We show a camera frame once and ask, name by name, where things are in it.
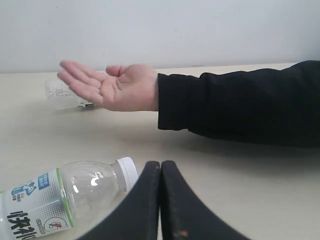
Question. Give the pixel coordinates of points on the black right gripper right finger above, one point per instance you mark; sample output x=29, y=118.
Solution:
x=183, y=215

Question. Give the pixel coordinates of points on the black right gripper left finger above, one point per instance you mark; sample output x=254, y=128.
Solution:
x=137, y=216

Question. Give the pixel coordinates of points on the green lime sports drink bottle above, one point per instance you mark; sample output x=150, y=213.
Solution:
x=56, y=200

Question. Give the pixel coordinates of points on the clear blue label tea bottle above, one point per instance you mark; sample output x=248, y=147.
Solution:
x=60, y=97

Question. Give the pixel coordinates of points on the person's open hand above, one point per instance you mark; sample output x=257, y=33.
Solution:
x=121, y=88

